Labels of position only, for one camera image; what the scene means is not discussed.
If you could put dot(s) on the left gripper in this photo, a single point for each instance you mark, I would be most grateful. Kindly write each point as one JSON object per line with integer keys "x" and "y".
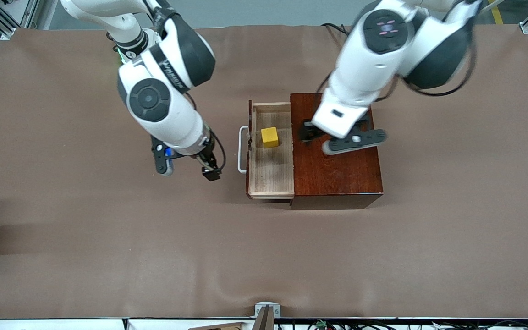
{"x": 305, "y": 132}

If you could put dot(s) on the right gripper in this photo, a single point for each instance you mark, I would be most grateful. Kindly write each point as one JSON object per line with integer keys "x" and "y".
{"x": 205, "y": 160}

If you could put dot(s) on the wooden drawer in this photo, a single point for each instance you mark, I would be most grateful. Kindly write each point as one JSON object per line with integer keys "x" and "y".
{"x": 271, "y": 174}

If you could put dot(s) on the yellow wooden block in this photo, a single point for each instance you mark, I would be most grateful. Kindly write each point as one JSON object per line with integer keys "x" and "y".
{"x": 270, "y": 137}

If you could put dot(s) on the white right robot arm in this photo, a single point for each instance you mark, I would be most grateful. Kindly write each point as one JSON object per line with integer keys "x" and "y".
{"x": 163, "y": 101}

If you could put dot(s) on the dark wooden cabinet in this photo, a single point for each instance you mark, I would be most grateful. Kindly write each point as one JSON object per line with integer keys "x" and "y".
{"x": 342, "y": 178}

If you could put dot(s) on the brown table cover sheet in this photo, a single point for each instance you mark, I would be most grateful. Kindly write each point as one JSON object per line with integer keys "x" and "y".
{"x": 108, "y": 238}

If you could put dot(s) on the grey metal clamp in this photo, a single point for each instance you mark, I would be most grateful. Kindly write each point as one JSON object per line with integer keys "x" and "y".
{"x": 267, "y": 306}

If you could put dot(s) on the light wooden plank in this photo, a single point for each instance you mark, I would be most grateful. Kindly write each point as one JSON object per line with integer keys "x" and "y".
{"x": 218, "y": 327}

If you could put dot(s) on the green terminal connector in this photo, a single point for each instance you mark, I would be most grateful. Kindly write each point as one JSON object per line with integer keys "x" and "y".
{"x": 321, "y": 324}

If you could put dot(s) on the yellow floor tape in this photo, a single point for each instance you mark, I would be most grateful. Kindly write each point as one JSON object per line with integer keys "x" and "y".
{"x": 497, "y": 13}

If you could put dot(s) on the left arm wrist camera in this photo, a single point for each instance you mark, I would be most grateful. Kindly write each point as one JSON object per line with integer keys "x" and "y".
{"x": 355, "y": 141}

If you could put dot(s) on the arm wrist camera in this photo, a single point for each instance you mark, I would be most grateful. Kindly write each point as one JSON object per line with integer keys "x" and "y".
{"x": 161, "y": 160}
{"x": 355, "y": 141}

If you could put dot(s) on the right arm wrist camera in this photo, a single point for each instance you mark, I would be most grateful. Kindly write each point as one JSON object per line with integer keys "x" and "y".
{"x": 161, "y": 160}

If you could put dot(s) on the brown camera mount post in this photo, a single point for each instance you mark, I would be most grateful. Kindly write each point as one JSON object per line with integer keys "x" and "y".
{"x": 264, "y": 321}

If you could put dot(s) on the grey vertical post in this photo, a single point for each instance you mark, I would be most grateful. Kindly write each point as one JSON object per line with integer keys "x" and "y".
{"x": 44, "y": 11}

